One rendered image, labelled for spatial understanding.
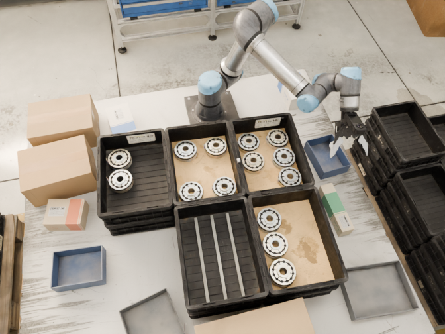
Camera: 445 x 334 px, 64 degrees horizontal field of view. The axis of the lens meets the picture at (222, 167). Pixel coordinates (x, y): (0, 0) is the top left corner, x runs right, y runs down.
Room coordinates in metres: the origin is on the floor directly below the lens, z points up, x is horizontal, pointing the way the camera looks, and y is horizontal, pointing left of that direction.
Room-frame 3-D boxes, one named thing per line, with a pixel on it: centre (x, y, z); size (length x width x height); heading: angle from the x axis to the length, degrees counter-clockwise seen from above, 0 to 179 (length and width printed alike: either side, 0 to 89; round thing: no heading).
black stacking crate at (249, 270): (0.44, 0.00, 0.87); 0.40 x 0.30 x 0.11; 13
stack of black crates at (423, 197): (0.95, -1.20, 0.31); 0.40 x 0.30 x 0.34; 16
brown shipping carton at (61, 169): (0.82, 0.76, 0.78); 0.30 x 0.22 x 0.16; 113
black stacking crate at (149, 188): (0.77, 0.38, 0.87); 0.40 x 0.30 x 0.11; 13
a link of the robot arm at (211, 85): (1.27, 0.08, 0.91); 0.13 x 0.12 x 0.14; 143
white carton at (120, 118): (1.13, 0.53, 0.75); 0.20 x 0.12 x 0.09; 25
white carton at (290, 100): (1.44, -0.38, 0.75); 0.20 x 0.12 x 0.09; 17
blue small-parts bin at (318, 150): (1.02, -0.52, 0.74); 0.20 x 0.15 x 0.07; 21
